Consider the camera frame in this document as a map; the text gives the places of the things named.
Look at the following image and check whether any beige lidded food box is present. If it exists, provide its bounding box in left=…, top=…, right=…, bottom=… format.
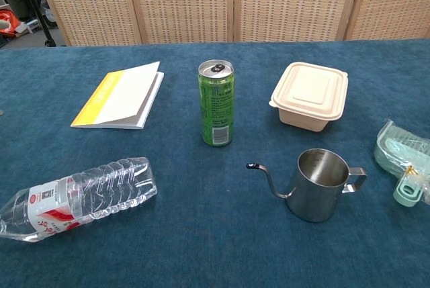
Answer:
left=268, top=62, right=349, bottom=133

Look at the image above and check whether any steel gooseneck pitcher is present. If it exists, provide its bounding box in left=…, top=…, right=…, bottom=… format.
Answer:
left=246, top=148, right=368, bottom=224

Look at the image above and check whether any green drink can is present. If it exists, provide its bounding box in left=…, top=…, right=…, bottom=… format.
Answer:
left=198, top=59, right=236, bottom=148

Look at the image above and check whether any mint green dustpan set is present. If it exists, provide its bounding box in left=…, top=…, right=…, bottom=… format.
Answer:
left=373, top=119, right=430, bottom=207

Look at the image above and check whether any blue table mat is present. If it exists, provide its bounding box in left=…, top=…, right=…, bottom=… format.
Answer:
left=0, top=38, right=430, bottom=288

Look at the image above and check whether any small white step stool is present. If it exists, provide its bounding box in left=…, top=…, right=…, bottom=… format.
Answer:
left=25, top=19, right=42, bottom=34

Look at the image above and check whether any wooden woven folding screen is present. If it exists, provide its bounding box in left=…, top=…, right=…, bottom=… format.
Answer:
left=32, top=0, right=430, bottom=46

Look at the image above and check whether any black tripod stand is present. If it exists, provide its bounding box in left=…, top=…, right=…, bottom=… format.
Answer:
left=13, top=0, right=57, bottom=47

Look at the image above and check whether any white notebook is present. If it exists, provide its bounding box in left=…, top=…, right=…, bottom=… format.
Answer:
left=70, top=61, right=165, bottom=130

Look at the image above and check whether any clear plastic water bottle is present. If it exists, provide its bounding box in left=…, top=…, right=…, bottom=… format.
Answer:
left=0, top=156, right=159, bottom=244

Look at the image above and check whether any orange plastic bag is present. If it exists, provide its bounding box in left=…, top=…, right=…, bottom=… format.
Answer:
left=0, top=11, right=26, bottom=38

